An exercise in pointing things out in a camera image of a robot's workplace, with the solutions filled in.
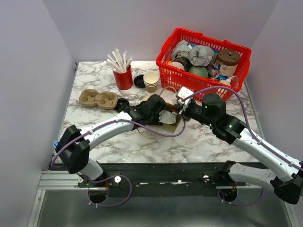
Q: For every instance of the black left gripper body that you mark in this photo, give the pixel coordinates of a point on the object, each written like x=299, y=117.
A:
x=154, y=119

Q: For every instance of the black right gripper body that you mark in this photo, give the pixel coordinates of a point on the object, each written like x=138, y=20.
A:
x=194, y=112

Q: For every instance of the beige paper bag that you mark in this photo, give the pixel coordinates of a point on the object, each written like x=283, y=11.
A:
x=173, y=129

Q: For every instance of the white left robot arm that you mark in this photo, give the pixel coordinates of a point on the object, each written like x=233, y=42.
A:
x=75, y=144

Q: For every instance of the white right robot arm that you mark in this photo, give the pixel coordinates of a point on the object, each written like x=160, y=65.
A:
x=283, y=174

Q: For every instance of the black lid near basket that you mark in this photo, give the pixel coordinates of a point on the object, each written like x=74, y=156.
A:
x=139, y=82

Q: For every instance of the stack of paper cups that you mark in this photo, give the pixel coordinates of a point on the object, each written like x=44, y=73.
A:
x=151, y=80

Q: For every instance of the red straw holder cup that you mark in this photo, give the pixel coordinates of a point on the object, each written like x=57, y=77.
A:
x=124, y=81

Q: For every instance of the cardboard cup carrier tray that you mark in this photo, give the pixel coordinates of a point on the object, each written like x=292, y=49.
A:
x=104, y=100

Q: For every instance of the green round melon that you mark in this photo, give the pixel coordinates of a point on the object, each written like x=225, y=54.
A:
x=199, y=71

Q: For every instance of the dark printed jar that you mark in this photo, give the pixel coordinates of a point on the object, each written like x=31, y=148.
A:
x=181, y=63

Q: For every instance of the red plastic shopping basket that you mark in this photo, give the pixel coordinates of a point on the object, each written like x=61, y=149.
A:
x=172, y=76

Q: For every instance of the grey crumpled bag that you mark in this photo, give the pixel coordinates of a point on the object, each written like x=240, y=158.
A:
x=200, y=55

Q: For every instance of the white wrapped straws bundle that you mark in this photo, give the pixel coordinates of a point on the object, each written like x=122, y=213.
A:
x=118, y=61

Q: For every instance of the brown lidded round container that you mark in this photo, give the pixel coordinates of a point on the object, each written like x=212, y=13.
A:
x=227, y=61

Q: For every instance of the clear plastic water bottle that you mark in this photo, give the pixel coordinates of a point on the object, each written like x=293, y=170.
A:
x=56, y=143

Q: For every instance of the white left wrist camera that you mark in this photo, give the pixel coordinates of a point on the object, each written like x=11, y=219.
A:
x=167, y=117

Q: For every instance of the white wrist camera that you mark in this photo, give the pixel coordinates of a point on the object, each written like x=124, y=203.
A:
x=167, y=117
x=183, y=99

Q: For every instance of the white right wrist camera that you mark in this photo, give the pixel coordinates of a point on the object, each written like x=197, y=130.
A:
x=183, y=99

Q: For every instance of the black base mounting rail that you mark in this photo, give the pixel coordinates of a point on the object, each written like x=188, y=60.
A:
x=162, y=180

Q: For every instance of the aluminium frame rail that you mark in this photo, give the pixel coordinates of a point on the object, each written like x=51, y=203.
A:
x=57, y=180

